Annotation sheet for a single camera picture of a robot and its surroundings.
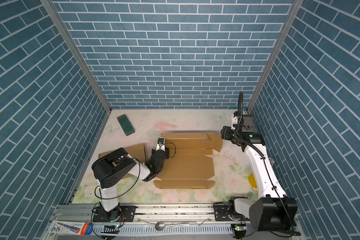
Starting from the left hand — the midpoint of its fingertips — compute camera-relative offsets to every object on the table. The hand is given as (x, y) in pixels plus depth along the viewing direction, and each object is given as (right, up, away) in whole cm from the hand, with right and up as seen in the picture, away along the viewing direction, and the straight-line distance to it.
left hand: (164, 144), depth 95 cm
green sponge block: (-30, +12, +14) cm, 36 cm away
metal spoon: (+2, -35, -25) cm, 43 cm away
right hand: (+35, +10, -14) cm, 39 cm away
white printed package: (-40, -36, -25) cm, 59 cm away
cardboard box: (+15, -14, -3) cm, 21 cm away
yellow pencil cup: (+52, -20, -9) cm, 57 cm away
